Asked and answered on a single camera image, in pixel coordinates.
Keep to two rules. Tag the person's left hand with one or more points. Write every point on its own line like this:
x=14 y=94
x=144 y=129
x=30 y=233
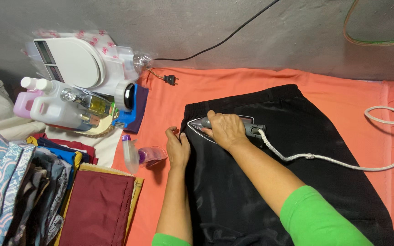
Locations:
x=178 y=152

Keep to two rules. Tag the person's right hand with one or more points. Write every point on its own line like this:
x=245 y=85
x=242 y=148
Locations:
x=227 y=133

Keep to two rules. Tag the grey clothes iron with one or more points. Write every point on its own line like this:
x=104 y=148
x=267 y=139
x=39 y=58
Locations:
x=251 y=129

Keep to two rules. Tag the black garment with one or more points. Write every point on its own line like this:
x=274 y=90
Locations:
x=296 y=136

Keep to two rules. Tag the clear purple spray bottle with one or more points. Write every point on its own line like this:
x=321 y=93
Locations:
x=145 y=156

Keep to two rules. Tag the orange ironing cloth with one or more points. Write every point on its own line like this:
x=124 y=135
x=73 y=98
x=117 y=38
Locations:
x=162 y=102

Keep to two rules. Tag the blue and purple box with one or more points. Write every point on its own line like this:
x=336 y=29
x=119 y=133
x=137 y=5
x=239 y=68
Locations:
x=137 y=109

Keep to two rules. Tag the white jar with black lid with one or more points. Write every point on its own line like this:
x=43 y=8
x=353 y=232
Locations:
x=123 y=95

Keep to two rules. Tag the gold tray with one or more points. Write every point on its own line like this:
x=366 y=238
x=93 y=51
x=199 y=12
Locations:
x=103 y=129

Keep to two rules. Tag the small orange perfume bottle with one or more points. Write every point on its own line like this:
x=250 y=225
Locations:
x=93 y=120

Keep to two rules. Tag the glass perfume bottle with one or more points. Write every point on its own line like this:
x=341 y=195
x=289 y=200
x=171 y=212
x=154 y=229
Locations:
x=94 y=104

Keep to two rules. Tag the maroon folded cloth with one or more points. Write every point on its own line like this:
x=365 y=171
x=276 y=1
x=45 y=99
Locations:
x=96 y=208

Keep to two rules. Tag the clear pink-printed plastic bag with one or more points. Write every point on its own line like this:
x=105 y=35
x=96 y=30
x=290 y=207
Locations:
x=118 y=65

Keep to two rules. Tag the stack of colourful folded clothes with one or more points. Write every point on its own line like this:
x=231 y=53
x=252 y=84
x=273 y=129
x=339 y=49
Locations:
x=65 y=150

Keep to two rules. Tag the white plastic jug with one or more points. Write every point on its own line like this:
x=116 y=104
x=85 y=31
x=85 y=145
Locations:
x=55 y=107

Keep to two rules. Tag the white kitchen scale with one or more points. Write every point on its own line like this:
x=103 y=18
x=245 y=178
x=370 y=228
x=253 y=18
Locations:
x=75 y=61

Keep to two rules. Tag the pink plastic bottle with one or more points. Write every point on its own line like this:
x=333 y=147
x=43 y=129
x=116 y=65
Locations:
x=25 y=102

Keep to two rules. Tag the pile of patterned clothes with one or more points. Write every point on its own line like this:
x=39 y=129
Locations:
x=9 y=184

